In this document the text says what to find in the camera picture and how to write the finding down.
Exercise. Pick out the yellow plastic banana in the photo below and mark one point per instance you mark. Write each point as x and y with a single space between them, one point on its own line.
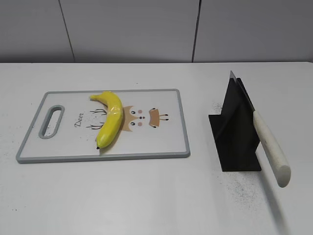
115 115

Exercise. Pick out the white grey-rimmed cutting board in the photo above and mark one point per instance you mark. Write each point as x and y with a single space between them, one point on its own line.
66 124

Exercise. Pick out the black knife stand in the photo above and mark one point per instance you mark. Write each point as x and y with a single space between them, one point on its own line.
235 136

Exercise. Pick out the knife with white handle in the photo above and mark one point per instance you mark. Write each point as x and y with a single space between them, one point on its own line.
275 155

